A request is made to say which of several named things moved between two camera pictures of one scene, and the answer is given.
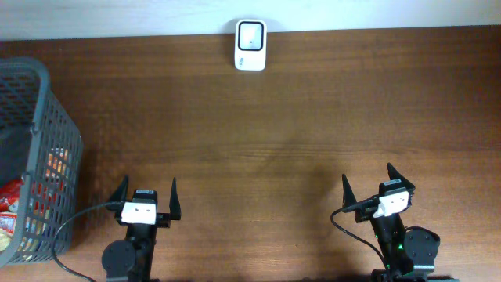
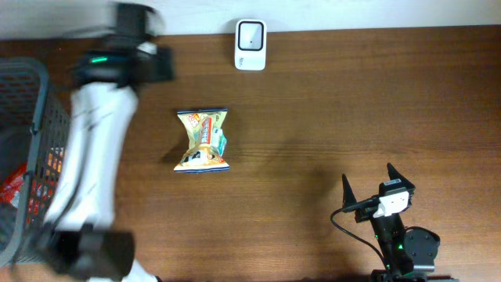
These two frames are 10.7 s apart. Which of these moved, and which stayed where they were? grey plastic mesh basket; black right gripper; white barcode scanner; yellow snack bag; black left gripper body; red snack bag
Moved: red snack bag; yellow snack bag; black left gripper body
Stayed: grey plastic mesh basket; black right gripper; white barcode scanner
